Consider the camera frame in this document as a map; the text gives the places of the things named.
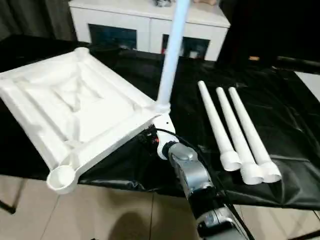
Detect white flat board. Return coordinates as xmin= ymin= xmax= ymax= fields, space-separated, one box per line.
xmin=293 ymin=71 xmax=320 ymax=103

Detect black work mat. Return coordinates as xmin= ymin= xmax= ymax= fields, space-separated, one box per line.
xmin=0 ymin=34 xmax=320 ymax=211

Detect white cabinet with glass doors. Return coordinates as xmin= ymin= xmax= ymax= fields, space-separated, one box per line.
xmin=68 ymin=0 xmax=231 ymax=62

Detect grey curtain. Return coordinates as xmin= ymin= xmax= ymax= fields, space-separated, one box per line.
xmin=0 ymin=0 xmax=76 ymax=42

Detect white plastic table top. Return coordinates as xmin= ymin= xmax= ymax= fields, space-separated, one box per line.
xmin=0 ymin=47 xmax=173 ymax=195

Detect black folding stand leg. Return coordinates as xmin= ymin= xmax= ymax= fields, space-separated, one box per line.
xmin=0 ymin=199 xmax=16 ymax=215
xmin=293 ymin=230 xmax=320 ymax=240

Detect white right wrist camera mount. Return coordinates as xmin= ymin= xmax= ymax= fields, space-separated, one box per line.
xmin=152 ymin=113 xmax=177 ymax=161

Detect white plastic table leg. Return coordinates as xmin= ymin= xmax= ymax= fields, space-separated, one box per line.
xmin=197 ymin=80 xmax=243 ymax=172
xmin=227 ymin=86 xmax=283 ymax=183
xmin=215 ymin=86 xmax=266 ymax=185
xmin=156 ymin=0 xmax=192 ymax=115

